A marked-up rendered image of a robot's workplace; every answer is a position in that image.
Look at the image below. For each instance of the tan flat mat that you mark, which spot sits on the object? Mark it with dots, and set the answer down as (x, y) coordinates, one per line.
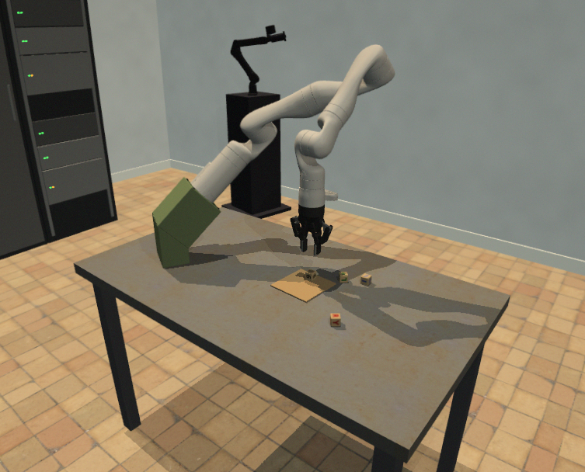
(297, 286)

